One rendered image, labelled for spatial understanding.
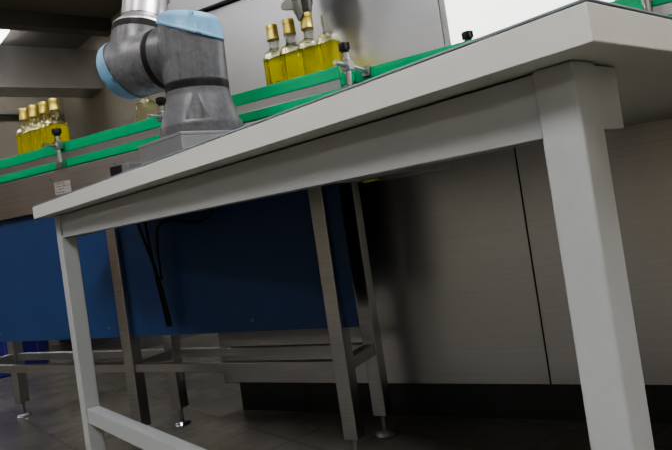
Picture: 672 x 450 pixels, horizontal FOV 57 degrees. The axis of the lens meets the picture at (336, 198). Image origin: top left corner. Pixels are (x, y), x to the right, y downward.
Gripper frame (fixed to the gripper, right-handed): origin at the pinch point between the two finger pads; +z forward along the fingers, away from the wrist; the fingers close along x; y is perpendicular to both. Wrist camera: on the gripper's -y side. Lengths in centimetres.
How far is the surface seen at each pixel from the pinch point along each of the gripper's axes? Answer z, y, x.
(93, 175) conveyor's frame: 32, 73, 16
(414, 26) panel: 7.7, -25.9, -12.6
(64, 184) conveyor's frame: 32, 87, 17
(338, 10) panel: -3.1, -4.1, -12.3
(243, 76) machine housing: 6.5, 34.5, -14.7
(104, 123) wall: -123, 637, -476
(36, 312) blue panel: 72, 113, 15
